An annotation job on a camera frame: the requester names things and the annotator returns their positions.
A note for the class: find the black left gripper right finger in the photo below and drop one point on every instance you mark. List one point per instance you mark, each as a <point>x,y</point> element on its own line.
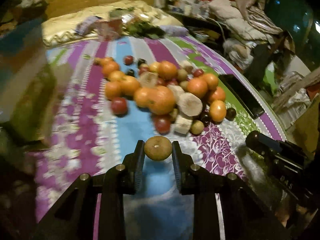
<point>181,163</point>

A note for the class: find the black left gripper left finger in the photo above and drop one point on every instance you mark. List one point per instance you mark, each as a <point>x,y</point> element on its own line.
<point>134,163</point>

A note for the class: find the brown round longan fruit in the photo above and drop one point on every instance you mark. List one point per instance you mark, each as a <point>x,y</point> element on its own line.
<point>158,148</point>

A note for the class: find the dark purple plum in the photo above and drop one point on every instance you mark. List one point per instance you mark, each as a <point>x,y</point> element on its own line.
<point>230,114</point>

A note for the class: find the red tomato front centre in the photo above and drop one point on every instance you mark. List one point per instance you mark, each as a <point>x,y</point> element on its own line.
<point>162,123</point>

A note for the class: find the red tomato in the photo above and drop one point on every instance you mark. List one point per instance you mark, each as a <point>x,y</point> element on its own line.
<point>119,106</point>
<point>162,123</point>

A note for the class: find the beige cut fruit chunk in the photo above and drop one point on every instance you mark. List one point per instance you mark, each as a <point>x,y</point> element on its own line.
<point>190,105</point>

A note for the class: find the red tomato front left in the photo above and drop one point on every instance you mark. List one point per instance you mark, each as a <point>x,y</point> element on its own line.
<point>119,106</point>

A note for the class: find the large central orange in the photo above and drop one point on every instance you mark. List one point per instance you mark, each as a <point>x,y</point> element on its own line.
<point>161,100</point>

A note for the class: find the purple floral striped bedspread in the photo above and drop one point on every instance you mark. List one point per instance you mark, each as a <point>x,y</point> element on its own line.
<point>86,137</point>

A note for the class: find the orange left of pile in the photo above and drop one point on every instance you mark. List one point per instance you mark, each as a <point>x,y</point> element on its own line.
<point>112,90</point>

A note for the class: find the orange behind tomato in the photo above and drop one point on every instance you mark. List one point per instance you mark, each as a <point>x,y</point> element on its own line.
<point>129,85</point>

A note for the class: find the black smartphone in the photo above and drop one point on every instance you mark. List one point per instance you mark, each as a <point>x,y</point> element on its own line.
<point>243,95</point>

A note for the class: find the open cardboard gift box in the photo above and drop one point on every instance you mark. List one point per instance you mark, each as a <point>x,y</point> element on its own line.
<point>31,87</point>

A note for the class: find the green leafy vegetables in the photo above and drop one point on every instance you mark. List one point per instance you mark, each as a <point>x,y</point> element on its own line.
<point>143,29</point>

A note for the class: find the pile of clothes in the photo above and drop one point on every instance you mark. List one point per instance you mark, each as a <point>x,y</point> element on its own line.
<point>249,26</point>

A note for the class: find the cream zigzag pillow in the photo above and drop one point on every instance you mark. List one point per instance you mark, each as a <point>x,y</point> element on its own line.
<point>62,29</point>

